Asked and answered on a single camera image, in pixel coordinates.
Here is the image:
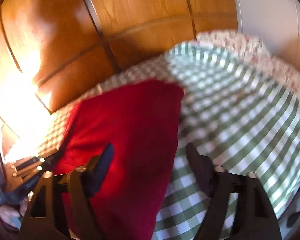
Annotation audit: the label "red small garment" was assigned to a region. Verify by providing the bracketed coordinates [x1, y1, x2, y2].
[54, 80, 184, 239]

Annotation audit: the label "green white checkered bedsheet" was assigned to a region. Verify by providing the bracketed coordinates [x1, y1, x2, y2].
[37, 41, 300, 240]

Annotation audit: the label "wooden wardrobe panels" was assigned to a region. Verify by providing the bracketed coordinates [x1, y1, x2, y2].
[0, 0, 237, 152]

